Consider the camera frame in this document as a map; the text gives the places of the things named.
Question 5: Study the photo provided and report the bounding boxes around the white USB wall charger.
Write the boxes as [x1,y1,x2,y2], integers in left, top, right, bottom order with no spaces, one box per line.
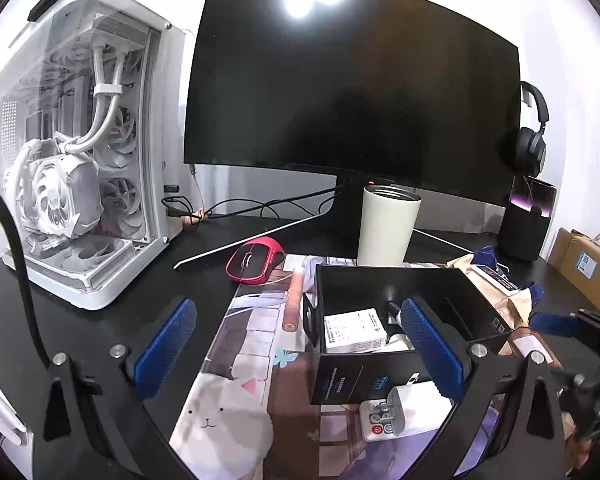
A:
[386,382,453,439]

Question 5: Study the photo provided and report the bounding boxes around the white medicine carton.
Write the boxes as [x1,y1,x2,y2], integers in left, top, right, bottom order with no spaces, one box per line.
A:
[324,308,388,354]

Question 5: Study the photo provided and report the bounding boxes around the white remote colourful buttons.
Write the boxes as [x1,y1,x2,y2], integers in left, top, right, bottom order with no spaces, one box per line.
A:
[358,399,396,443]

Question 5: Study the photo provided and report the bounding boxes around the white square adapter box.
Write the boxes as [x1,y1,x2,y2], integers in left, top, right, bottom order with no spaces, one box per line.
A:
[386,334,414,352]

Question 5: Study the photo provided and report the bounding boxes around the cardboard box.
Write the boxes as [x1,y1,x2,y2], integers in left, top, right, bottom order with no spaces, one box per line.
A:
[548,228,600,310]

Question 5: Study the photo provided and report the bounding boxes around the beige blue snack bag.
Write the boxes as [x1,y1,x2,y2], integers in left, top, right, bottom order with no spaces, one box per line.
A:
[444,245,566,366]

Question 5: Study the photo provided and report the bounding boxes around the black storage box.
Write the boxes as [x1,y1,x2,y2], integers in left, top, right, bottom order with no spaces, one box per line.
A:
[302,263,514,406]

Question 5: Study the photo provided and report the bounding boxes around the anime printed desk mat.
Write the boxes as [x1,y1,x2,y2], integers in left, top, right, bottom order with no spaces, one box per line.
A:
[168,252,502,480]

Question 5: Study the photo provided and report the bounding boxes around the black speaker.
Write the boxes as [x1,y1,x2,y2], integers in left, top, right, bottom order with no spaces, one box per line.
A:
[498,177,557,261]

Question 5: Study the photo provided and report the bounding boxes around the red black computer mouse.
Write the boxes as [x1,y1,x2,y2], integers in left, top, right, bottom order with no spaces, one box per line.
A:
[225,236,286,285]

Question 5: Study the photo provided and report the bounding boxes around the cream tumbler cup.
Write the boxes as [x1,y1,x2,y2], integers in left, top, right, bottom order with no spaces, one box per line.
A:
[356,184,422,268]

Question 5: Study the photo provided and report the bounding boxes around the black headphones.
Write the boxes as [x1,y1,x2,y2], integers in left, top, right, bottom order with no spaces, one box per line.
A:
[498,81,550,178]

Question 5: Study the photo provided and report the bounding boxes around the white PC case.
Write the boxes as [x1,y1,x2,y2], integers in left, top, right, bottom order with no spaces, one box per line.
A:
[0,0,200,311]

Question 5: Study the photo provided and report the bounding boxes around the black curved monitor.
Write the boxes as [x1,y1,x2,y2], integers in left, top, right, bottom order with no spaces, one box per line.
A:
[184,0,520,204]

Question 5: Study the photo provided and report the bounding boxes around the black desk cables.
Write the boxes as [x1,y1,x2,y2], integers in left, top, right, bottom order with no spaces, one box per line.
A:
[160,164,344,224]

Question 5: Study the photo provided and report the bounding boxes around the black camera cable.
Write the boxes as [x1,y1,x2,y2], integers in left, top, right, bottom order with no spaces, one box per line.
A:
[0,171,52,369]

